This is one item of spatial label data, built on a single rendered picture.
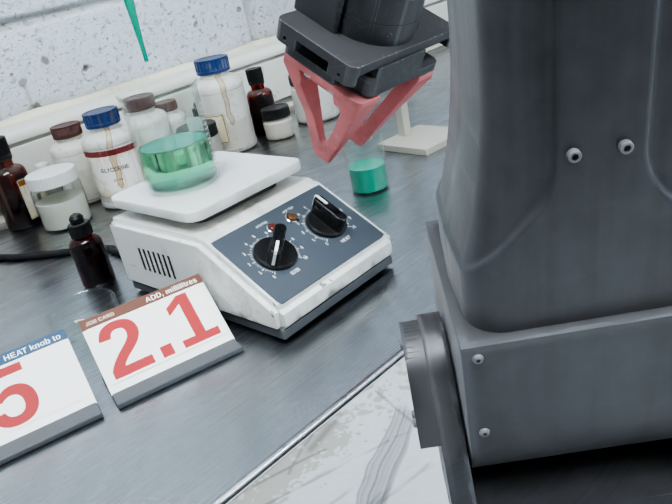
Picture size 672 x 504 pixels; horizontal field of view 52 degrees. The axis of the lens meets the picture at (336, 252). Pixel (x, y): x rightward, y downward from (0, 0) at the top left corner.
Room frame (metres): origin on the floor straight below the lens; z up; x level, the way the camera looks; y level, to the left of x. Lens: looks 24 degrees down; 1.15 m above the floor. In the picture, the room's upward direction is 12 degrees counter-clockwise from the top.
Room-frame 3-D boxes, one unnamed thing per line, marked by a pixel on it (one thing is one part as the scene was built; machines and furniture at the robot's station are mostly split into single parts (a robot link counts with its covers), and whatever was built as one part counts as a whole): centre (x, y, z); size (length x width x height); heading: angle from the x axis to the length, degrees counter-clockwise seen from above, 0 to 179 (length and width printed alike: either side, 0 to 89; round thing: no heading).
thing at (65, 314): (0.49, 0.21, 0.91); 0.06 x 0.06 x 0.02
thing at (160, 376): (0.42, 0.13, 0.92); 0.09 x 0.06 x 0.04; 117
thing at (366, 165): (0.68, -0.05, 0.93); 0.04 x 0.04 x 0.06
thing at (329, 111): (1.05, -0.02, 0.94); 0.07 x 0.07 x 0.07
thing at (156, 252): (0.53, 0.08, 0.94); 0.22 x 0.13 x 0.08; 43
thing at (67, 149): (0.86, 0.30, 0.95); 0.06 x 0.06 x 0.10
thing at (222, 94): (0.97, 0.11, 0.96); 0.07 x 0.07 x 0.13
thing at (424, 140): (0.81, -0.13, 0.96); 0.08 x 0.08 x 0.13; 38
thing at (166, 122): (0.54, 0.11, 1.03); 0.07 x 0.06 x 0.08; 6
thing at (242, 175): (0.55, 0.09, 0.98); 0.12 x 0.12 x 0.01; 43
